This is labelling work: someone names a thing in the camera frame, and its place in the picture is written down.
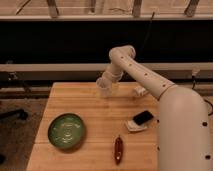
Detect white ceramic cup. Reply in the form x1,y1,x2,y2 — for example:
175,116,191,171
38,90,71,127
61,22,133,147
96,78,112,98

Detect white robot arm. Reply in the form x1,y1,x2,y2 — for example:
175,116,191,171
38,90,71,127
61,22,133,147
103,45,213,171

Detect green ceramic bowl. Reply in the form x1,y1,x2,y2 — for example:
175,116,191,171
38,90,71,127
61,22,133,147
47,113,86,150

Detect small white dish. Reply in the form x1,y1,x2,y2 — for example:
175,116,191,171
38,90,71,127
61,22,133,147
125,120,147,132

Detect black smartphone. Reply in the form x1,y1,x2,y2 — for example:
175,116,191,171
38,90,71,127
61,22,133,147
133,111,154,125

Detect black chair base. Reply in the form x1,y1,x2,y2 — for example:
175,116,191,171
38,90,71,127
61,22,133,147
0,108,29,122

